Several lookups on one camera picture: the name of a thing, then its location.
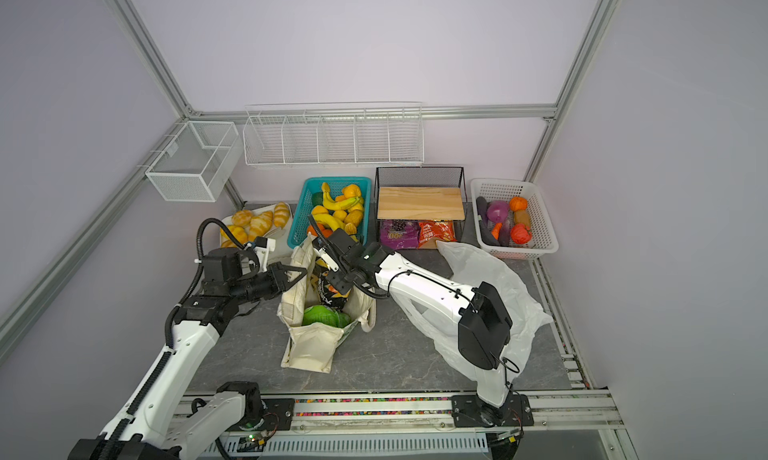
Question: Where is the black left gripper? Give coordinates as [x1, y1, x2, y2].
[229, 262, 307, 305]

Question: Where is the orange carrot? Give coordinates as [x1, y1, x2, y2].
[491, 223, 503, 240]

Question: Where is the purple sweet potato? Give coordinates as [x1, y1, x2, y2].
[498, 218, 513, 247]

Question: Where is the orange fruit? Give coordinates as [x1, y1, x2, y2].
[342, 184, 363, 199]

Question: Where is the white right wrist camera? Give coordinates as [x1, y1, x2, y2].
[313, 244, 340, 272]

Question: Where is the red tomato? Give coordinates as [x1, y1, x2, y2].
[510, 223, 533, 245]

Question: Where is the orange pumpkin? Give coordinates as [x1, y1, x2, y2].
[508, 196, 528, 212]

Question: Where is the dark eggplant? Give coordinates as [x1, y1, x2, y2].
[475, 196, 488, 222]
[478, 219, 499, 246]

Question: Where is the purple snack bag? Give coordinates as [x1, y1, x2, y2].
[379, 220, 420, 250]

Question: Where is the croissant bread left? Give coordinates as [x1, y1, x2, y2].
[220, 225, 248, 248]

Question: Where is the croissant bread top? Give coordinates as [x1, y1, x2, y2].
[231, 210, 254, 228]

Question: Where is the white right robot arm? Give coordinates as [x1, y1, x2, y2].
[312, 230, 524, 427]

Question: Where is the yellow black chips bag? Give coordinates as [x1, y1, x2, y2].
[310, 259, 349, 311]

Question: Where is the brown potato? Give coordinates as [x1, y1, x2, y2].
[513, 210, 532, 230]

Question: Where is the teal plastic fruit basket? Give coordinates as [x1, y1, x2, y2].
[287, 176, 373, 248]

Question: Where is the white plastic vegetable basket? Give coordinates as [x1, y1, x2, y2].
[470, 178, 559, 260]

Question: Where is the white wire wall rack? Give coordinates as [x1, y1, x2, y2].
[243, 102, 424, 166]

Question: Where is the croissant bread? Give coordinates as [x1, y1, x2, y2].
[220, 225, 248, 248]
[231, 210, 254, 228]

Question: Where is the yellow banana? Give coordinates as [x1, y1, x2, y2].
[321, 182, 362, 211]

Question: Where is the red chips bag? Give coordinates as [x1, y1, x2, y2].
[418, 221, 457, 249]

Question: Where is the striped bread loaf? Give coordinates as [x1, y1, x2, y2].
[248, 211, 273, 241]

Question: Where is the striped bread right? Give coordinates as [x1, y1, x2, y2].
[273, 202, 291, 229]

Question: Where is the purple onion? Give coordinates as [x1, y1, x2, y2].
[486, 200, 509, 224]

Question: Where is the beige canvas tote bag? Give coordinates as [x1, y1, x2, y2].
[277, 235, 376, 373]

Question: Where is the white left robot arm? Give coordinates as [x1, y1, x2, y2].
[69, 218, 307, 459]

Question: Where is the black mesh wooden shelf rack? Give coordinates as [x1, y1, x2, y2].
[374, 165, 468, 242]

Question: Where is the white mesh wall box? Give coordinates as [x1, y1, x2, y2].
[145, 120, 244, 203]

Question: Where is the green snack bag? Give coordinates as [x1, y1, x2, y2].
[302, 305, 351, 328]

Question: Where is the white bread tray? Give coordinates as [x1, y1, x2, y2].
[222, 203, 293, 263]

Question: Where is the white plastic grocery bag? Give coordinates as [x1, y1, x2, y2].
[394, 242, 552, 381]

